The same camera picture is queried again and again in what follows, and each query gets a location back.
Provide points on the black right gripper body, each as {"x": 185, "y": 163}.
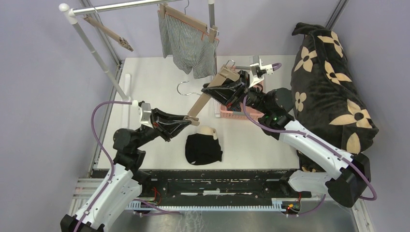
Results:
{"x": 254, "y": 97}

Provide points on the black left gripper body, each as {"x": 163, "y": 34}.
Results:
{"x": 152, "y": 112}

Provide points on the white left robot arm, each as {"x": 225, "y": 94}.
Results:
{"x": 125, "y": 181}

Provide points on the pink plastic basket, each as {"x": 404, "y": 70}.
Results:
{"x": 239, "y": 115}

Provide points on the black floral blanket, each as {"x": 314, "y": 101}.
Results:
{"x": 326, "y": 101}

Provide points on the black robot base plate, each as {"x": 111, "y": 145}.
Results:
{"x": 218, "y": 187}

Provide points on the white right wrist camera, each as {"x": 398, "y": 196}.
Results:
{"x": 258, "y": 71}

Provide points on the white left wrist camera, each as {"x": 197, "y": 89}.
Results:
{"x": 144, "y": 110}

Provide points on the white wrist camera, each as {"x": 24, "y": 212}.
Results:
{"x": 144, "y": 110}
{"x": 258, "y": 71}

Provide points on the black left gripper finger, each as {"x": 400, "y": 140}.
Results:
{"x": 170, "y": 130}
{"x": 160, "y": 116}

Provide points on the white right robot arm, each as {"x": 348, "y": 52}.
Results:
{"x": 344, "y": 177}

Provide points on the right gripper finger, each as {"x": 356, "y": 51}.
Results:
{"x": 238, "y": 86}
{"x": 225, "y": 98}

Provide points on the silver clothes rack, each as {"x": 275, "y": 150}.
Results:
{"x": 155, "y": 71}

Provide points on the navy striped underwear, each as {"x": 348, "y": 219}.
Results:
{"x": 234, "y": 108}

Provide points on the aluminium frame rail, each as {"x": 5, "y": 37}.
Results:
{"x": 335, "y": 14}

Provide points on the black underwear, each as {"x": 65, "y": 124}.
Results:
{"x": 203, "y": 147}

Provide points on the grey striped boxer shorts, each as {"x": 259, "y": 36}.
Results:
{"x": 191, "y": 49}

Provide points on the wooden clip hanger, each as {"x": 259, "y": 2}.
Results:
{"x": 224, "y": 73}
{"x": 96, "y": 22}
{"x": 211, "y": 30}

